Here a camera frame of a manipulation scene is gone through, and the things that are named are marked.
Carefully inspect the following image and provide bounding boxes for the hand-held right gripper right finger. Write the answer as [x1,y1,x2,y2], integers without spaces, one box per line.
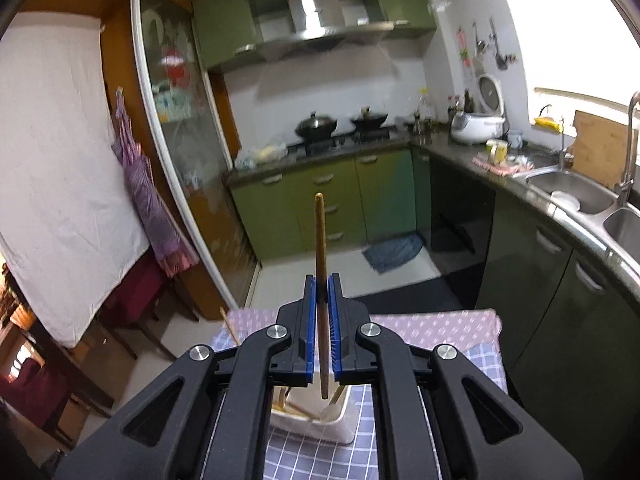
[327,272,585,480]

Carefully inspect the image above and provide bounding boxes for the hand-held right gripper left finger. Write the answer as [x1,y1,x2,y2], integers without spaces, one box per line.
[54,274,321,480]

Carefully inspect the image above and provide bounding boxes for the white utensil holder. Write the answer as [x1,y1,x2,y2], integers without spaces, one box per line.
[269,382,361,447]

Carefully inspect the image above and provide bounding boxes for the hanging kitchen utensils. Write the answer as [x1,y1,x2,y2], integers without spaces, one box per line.
[472,17,518,72]

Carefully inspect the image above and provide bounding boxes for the pink patterned cloth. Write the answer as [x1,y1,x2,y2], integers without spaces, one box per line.
[222,307,501,356]

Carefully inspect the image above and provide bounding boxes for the blue floor cloth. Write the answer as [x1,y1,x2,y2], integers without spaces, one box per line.
[361,232,426,275]

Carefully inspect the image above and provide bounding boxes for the green lower kitchen cabinet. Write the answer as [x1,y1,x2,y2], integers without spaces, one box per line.
[227,146,431,261]

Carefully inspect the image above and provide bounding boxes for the green kitchen cabinet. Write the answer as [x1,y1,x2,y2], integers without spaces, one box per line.
[190,0,438,71]
[227,146,431,261]

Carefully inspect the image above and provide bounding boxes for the plastic bag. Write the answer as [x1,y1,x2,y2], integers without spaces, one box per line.
[234,141,288,171]

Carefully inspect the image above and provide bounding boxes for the dark red chair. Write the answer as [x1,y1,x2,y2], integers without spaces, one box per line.
[0,350,71,431]
[97,252,171,331]

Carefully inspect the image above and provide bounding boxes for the black gas stove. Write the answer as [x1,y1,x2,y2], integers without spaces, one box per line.
[287,127,401,156]

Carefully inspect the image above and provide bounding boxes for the black wok with lid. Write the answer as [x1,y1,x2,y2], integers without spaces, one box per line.
[294,111,338,142]

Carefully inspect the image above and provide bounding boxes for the purple checked apron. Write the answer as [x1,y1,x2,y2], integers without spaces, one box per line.
[111,87,201,278]

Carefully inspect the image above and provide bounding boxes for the dark kitchen countertop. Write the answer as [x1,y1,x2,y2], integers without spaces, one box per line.
[222,132,640,281]

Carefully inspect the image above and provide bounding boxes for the glass sliding door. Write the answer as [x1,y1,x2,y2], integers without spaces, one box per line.
[131,0,263,321]

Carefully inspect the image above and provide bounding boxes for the dark kitchen cabinet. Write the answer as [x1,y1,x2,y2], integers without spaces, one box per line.
[427,150,640,461]

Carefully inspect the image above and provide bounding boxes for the pink dishcloth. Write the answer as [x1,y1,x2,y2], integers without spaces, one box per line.
[472,155,536,179]

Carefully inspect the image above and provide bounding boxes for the clear oil bottle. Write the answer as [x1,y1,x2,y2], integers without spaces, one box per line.
[412,87,434,133]

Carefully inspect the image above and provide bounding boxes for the white rice cooker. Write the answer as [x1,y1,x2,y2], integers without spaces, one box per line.
[450,74,507,146]

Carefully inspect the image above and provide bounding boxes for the white plate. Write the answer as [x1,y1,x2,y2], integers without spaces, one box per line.
[550,190,581,212]

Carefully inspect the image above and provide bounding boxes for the steel double sink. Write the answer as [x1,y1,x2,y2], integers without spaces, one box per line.
[512,167,640,261]

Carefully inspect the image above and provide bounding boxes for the yellow sponge rack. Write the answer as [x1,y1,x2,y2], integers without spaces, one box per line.
[534,105,566,133]

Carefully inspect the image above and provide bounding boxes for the white sheet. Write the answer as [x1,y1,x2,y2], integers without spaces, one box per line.
[0,12,151,348]

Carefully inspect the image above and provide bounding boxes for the steel range hood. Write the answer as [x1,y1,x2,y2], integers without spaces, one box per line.
[248,0,396,63]

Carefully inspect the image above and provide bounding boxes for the green upper kitchen cabinet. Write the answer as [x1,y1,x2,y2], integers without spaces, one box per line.
[190,0,438,71]

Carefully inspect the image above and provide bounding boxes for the wooden cutting board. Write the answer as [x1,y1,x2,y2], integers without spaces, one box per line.
[570,109,640,188]

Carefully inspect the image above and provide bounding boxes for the steel kitchen faucet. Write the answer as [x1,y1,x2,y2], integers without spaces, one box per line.
[615,91,640,208]

